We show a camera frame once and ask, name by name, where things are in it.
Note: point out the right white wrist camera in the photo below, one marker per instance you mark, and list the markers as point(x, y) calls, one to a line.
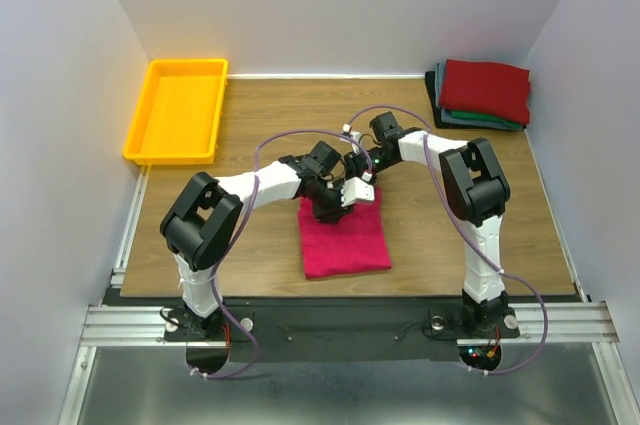
point(348, 134)

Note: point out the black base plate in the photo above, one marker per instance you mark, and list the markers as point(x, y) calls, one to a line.
point(290, 330)

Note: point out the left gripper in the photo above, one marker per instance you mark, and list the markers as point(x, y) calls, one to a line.
point(334, 213)

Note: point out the folded black t shirt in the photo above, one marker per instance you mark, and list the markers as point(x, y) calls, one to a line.
point(429, 80)

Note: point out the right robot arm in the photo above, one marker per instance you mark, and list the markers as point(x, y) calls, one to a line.
point(474, 191)

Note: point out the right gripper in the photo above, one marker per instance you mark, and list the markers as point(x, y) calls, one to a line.
point(353, 164)

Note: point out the folded red t shirt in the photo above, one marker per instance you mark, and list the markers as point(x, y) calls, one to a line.
point(488, 88)

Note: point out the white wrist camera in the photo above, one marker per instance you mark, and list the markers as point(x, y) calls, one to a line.
point(348, 134)
point(355, 190)

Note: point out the folded blue grey t shirt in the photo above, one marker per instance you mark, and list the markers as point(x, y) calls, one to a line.
point(440, 72)

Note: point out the folded green t shirt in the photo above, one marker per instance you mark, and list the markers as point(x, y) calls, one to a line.
point(472, 119)

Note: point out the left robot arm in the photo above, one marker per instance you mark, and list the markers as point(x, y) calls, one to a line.
point(209, 214)

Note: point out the pink t shirt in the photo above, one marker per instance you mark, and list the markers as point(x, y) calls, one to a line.
point(355, 245)

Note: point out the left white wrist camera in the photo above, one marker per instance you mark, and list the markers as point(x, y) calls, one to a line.
point(355, 190)

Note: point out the yellow plastic tray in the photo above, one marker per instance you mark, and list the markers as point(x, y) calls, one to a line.
point(178, 113)

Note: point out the aluminium frame rail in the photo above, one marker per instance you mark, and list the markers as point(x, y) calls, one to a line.
point(562, 367)

